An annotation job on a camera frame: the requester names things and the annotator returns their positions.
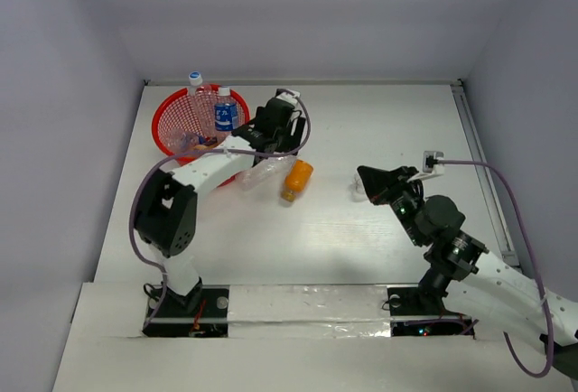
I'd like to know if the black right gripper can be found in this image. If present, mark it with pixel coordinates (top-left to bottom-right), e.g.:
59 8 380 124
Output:
358 163 424 246

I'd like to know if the clear bottle red cap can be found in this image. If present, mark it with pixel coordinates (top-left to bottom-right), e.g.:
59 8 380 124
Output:
349 173 368 202

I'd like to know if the clear plastic bottle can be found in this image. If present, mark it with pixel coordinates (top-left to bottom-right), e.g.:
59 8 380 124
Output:
236 155 296 191

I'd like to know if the short orange juice bottle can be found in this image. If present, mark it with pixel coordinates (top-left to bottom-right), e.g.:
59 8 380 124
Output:
280 160 313 204

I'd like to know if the small blue label bottle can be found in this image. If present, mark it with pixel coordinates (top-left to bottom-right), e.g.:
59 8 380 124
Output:
214 87 239 133

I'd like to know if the large blue label clear bottle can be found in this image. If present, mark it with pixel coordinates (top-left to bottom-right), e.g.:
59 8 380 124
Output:
188 71 217 140

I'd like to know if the long orange juice bottle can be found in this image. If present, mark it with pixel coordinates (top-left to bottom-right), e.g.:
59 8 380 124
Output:
191 136 220 150

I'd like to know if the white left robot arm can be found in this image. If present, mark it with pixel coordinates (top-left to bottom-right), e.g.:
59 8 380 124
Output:
129 89 311 315

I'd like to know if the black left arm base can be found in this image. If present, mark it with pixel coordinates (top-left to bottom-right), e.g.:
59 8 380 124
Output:
143 284 229 338

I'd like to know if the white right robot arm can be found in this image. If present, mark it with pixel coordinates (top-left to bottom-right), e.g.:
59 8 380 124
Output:
357 165 577 379

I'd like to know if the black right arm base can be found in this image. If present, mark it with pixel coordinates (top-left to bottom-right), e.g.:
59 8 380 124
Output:
381 286 477 338

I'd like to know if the red plastic mesh basket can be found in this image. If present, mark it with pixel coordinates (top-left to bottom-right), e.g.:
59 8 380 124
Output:
151 84 251 188

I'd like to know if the silver tape strip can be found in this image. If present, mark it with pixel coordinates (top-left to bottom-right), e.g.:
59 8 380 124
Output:
227 285 391 340

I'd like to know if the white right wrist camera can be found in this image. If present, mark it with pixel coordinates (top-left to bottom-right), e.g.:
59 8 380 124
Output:
409 151 445 182

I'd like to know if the aluminium table edge rail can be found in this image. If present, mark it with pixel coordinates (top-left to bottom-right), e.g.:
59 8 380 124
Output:
450 79 521 271

